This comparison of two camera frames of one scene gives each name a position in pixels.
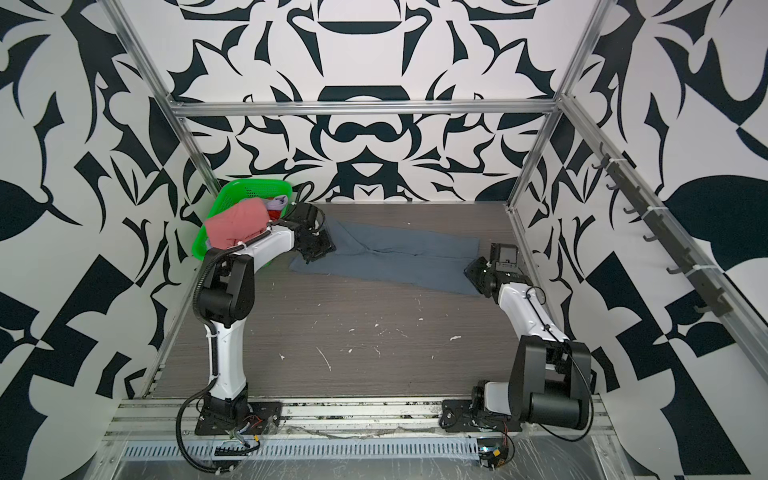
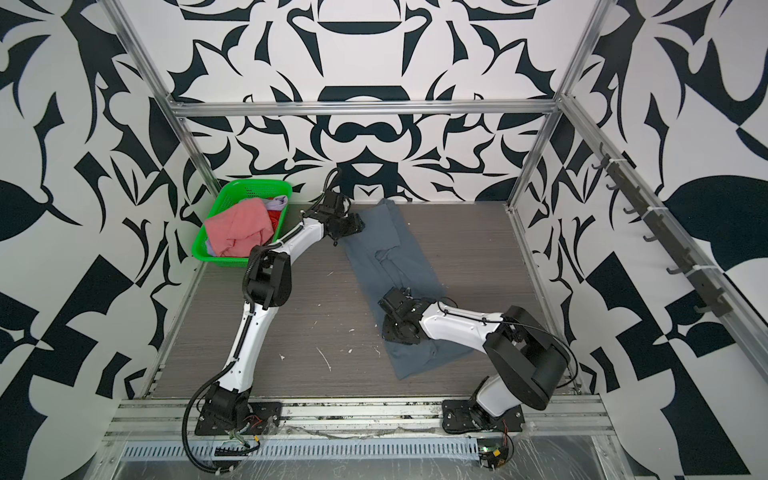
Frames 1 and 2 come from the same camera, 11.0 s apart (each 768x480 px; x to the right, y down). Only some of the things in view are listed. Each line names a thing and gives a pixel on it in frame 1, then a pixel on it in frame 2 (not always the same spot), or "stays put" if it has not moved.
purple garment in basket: [278, 203] stays put
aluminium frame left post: [132, 42] stays put
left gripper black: [329, 246] -> [358, 225]
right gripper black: [474, 268] -> [387, 332]
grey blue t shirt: [398, 258] -> [390, 254]
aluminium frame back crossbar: [494, 107] stays put
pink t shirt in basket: [238, 224] stays put
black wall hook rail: [640, 204] stays put
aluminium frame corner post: [576, 63] stays put
